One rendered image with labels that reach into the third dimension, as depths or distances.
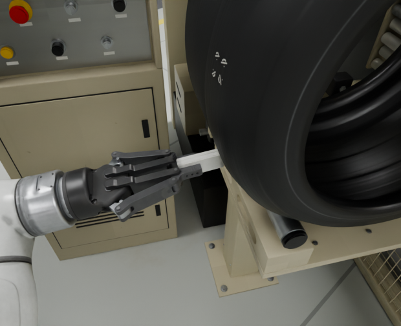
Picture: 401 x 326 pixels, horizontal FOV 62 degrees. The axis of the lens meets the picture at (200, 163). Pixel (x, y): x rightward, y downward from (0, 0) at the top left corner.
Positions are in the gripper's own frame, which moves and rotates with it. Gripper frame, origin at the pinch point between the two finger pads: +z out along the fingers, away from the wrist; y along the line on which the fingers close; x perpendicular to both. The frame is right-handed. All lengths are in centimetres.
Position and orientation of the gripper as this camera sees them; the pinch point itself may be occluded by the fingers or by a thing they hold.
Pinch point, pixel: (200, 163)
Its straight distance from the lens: 51.2
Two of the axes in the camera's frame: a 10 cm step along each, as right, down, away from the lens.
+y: -2.3, -6.8, 7.0
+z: 9.7, -2.5, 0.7
